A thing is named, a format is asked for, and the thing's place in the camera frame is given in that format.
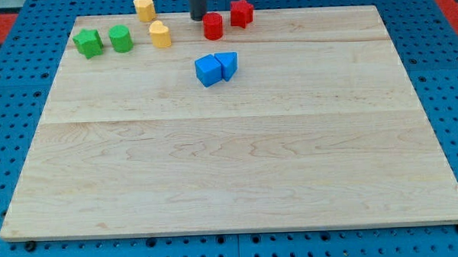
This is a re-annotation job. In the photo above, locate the blue triangle block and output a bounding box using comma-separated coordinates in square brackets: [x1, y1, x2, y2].
[214, 51, 238, 82]

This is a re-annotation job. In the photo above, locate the red star block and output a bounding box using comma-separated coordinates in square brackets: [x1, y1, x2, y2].
[230, 0, 254, 29]

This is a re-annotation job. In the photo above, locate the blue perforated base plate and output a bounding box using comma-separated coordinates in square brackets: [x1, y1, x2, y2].
[0, 0, 458, 257]

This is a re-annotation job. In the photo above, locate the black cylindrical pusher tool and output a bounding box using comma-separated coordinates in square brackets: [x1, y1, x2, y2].
[189, 0, 208, 21]

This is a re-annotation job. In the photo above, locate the green cylinder block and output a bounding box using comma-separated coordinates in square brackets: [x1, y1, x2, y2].
[108, 24, 134, 53]

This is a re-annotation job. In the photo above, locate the wooden board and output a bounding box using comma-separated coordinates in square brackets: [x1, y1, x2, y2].
[0, 5, 458, 242]

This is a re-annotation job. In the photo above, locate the yellow heart block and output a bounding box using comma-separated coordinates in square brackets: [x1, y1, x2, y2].
[148, 21, 172, 49]

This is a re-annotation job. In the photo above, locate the blue cube block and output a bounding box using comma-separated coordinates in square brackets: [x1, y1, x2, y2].
[195, 54, 223, 88]

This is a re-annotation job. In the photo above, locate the green star block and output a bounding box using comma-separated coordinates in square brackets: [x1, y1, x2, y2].
[73, 29, 103, 59]

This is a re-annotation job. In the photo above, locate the red cylinder block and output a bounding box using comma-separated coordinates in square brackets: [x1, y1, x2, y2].
[202, 12, 224, 40]

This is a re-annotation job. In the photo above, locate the yellow hexagon block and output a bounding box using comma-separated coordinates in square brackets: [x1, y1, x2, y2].
[133, 0, 156, 22]

